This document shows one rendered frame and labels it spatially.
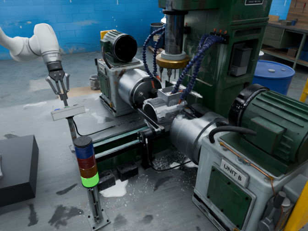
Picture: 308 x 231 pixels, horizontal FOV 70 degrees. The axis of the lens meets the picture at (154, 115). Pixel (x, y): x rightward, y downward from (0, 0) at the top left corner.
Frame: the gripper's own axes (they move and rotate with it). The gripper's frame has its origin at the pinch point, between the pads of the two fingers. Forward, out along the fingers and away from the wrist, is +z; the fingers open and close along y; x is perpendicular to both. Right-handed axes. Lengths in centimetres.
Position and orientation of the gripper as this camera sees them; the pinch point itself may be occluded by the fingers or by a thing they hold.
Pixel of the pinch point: (64, 100)
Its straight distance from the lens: 132.3
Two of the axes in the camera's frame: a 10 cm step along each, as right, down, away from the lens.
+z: 2.5, 9.6, 1.0
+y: 8.5, -2.7, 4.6
